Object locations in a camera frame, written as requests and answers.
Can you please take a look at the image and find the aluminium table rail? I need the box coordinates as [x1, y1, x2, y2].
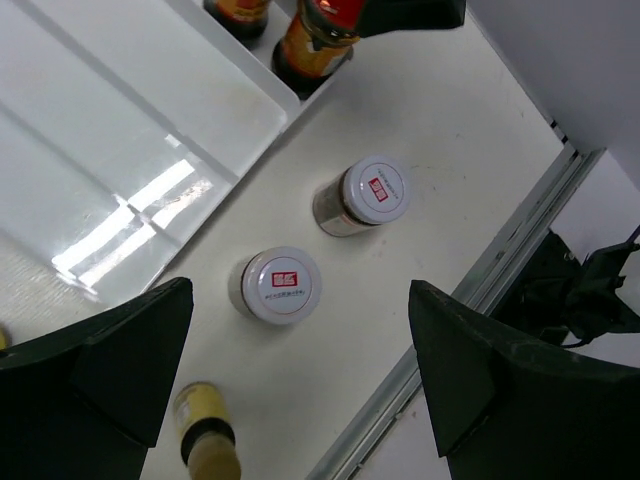
[308, 121, 606, 479]

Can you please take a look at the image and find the red-lid chili sauce jar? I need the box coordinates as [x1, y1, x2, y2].
[202, 0, 270, 49]

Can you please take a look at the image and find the yellow bottle front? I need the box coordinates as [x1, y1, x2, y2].
[173, 382, 242, 480]

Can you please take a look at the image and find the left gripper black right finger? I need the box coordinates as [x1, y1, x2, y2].
[408, 280, 639, 479]

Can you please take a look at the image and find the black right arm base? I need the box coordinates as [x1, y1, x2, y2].
[491, 230, 639, 349]

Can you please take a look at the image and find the white divided organizer tray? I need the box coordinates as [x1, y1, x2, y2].
[0, 0, 359, 302]

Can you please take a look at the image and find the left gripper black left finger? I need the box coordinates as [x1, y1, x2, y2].
[1, 277, 193, 479]

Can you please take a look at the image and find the yellow bottle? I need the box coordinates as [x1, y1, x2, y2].
[173, 382, 242, 480]
[0, 327, 9, 350]

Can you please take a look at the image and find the white-lid sauce jar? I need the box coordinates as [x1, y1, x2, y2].
[312, 155, 410, 237]
[228, 246, 322, 326]

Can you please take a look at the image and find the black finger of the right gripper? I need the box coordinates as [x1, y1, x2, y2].
[355, 0, 466, 38]

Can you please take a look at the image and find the yellow bottle rear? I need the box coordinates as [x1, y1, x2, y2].
[0, 327, 9, 350]

